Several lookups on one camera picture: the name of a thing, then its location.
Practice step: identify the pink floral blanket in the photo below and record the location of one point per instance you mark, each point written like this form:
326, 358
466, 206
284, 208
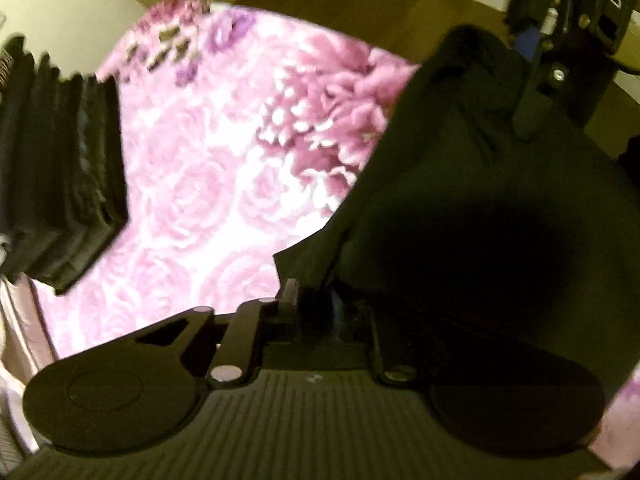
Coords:
210, 180

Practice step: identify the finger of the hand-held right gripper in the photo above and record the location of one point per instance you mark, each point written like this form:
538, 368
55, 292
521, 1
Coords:
541, 85

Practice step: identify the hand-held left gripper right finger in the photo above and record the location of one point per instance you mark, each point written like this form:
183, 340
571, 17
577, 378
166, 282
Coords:
345, 321

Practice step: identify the pink satin cloth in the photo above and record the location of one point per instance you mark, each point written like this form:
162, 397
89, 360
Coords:
20, 350

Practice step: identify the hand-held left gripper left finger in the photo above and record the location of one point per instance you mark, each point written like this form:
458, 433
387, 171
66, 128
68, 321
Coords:
289, 296

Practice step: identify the black garment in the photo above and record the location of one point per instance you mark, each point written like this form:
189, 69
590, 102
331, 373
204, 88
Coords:
450, 200

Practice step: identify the stack of dark folded clothes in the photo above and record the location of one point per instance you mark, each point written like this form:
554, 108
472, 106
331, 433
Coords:
55, 170

